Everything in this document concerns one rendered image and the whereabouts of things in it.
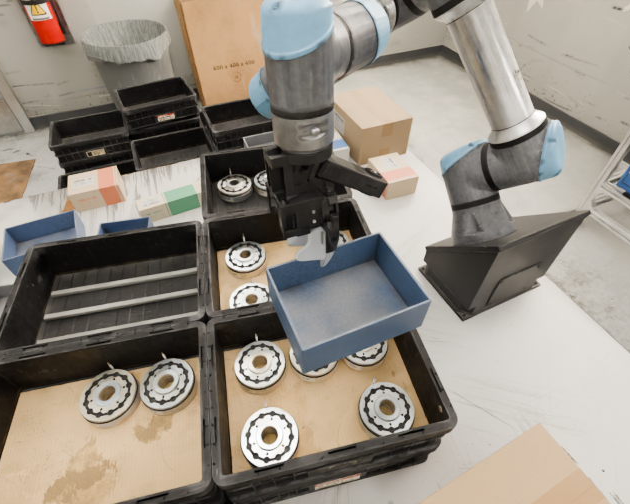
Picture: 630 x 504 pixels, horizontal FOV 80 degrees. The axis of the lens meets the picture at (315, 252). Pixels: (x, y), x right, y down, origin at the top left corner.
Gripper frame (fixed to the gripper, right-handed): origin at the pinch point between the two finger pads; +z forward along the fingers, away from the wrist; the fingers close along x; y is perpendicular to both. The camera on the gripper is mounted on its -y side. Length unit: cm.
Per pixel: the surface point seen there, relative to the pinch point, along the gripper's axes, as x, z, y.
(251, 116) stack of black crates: -174, 42, -26
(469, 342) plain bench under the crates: 2, 42, -38
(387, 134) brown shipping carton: -77, 21, -58
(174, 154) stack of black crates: -170, 53, 22
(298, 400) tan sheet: 5.9, 29.7, 9.0
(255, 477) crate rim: 19.1, 21.2, 20.0
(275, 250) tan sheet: -33.8, 24.9, 0.9
